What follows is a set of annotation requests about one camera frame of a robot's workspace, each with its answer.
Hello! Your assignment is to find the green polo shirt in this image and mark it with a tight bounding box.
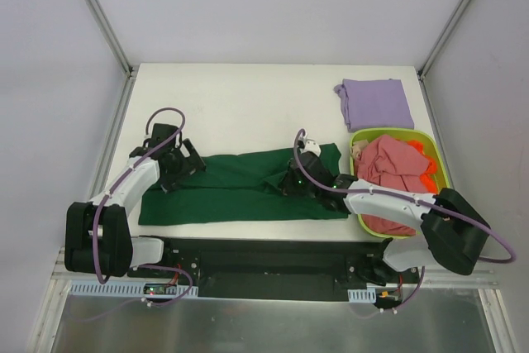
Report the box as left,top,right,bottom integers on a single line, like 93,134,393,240
138,148,347,227

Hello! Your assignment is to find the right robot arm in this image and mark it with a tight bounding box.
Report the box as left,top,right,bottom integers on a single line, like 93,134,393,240
279,152,488,285

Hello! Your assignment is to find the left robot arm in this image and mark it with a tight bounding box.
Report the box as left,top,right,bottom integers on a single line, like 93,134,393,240
64,123,206,283

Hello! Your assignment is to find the beige garment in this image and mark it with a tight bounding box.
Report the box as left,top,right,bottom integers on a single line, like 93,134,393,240
350,140,369,160

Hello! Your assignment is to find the pink red t shirt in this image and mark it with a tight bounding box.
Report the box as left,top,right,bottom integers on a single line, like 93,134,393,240
350,134,433,236

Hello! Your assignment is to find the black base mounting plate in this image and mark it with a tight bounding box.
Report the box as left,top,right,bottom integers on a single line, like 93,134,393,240
126,236,427,301

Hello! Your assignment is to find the folded purple t shirt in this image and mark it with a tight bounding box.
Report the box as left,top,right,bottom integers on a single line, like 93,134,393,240
333,79,415,132

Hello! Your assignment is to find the lime green plastic basket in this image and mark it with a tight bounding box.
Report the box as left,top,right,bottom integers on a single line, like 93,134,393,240
348,127,451,241

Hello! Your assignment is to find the orange garment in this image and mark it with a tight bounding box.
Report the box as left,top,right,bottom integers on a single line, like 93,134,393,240
407,140,439,194

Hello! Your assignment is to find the right white cable duct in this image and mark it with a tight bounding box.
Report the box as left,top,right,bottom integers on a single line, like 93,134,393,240
347,287,377,304

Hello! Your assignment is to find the white cable duct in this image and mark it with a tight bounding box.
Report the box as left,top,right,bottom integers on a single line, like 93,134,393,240
69,281,198,300
347,287,377,304

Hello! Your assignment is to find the left white cable duct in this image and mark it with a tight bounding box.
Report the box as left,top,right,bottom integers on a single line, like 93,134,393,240
69,281,198,300

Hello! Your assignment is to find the aluminium front rail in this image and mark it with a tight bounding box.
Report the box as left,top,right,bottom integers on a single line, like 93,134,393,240
51,247,500,289

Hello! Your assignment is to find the left aluminium frame post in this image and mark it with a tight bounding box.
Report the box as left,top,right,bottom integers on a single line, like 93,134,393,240
84,0,134,77

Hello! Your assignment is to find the aluminium frame post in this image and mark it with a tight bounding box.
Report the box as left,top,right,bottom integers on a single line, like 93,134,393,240
84,0,134,77
417,0,474,81

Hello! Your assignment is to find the right aluminium frame post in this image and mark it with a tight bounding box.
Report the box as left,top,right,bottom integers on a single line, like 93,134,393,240
417,0,474,81

